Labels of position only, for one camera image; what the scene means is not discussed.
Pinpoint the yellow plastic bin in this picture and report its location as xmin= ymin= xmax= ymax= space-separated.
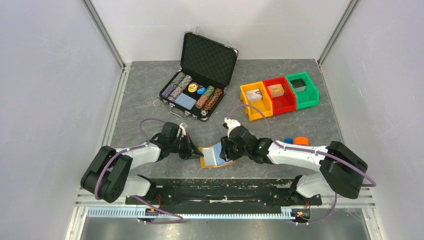
xmin=240 ymin=81 xmax=273 ymax=117

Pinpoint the slotted aluminium cable duct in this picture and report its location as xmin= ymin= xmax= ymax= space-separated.
xmin=86 ymin=207 xmax=294 ymax=220

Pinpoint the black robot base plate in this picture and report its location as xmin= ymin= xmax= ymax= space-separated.
xmin=142 ymin=178 xmax=323 ymax=214

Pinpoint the yellow dealer chip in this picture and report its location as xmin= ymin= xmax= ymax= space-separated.
xmin=187 ymin=83 xmax=199 ymax=93

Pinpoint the red plastic bin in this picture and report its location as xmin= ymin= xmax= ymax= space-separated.
xmin=263 ymin=76 xmax=297 ymax=116

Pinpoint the black box in green bin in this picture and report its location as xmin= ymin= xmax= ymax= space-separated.
xmin=290 ymin=78 xmax=307 ymax=93

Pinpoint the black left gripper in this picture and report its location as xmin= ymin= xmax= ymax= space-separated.
xmin=169 ymin=133 xmax=204 ymax=161

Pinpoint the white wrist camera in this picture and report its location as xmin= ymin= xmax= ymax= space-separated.
xmin=179 ymin=122 xmax=188 ymax=136
xmin=222 ymin=117 xmax=241 ymax=138

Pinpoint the card deck in red bin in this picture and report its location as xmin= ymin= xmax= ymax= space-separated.
xmin=267 ymin=83 xmax=285 ymax=98

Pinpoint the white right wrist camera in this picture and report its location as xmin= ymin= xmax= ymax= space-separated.
xmin=222 ymin=117 xmax=241 ymax=138

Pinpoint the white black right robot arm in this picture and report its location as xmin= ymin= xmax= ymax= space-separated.
xmin=221 ymin=126 xmax=368 ymax=204

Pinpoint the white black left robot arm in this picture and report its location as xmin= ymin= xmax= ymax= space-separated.
xmin=80 ymin=121 xmax=203 ymax=204

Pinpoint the card deck in yellow bin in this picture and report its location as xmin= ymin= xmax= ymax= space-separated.
xmin=245 ymin=88 xmax=263 ymax=103

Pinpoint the blue playing card deck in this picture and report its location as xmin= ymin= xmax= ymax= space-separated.
xmin=174 ymin=93 xmax=197 ymax=110

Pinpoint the blue dealer chip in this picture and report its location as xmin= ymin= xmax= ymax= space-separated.
xmin=196 ymin=86 xmax=206 ymax=95

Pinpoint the orange leather card holder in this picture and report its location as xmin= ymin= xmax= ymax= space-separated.
xmin=198 ymin=143 xmax=236 ymax=169

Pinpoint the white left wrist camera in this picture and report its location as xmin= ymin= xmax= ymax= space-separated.
xmin=179 ymin=122 xmax=188 ymax=136

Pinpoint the blue orange toy truck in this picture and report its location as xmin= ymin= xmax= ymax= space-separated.
xmin=283 ymin=136 xmax=309 ymax=146

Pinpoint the black poker chip case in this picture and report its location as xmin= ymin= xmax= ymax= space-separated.
xmin=157 ymin=31 xmax=239 ymax=122

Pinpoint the green plastic bin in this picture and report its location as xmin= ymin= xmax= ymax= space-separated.
xmin=285 ymin=71 xmax=320 ymax=110

